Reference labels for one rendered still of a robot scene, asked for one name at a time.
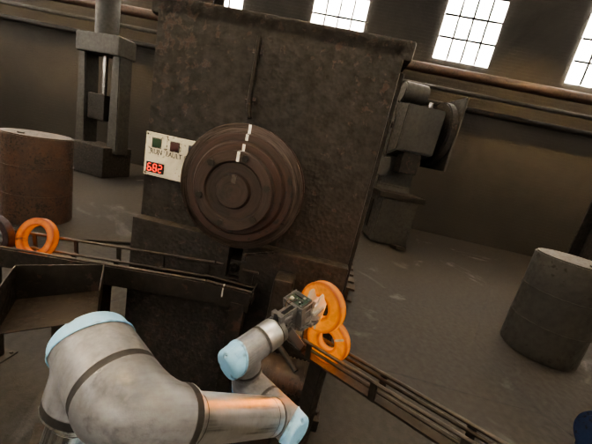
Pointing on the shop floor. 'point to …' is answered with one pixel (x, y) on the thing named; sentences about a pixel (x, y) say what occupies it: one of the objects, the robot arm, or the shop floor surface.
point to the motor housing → (283, 378)
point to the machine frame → (165, 226)
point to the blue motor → (583, 428)
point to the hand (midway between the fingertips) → (322, 300)
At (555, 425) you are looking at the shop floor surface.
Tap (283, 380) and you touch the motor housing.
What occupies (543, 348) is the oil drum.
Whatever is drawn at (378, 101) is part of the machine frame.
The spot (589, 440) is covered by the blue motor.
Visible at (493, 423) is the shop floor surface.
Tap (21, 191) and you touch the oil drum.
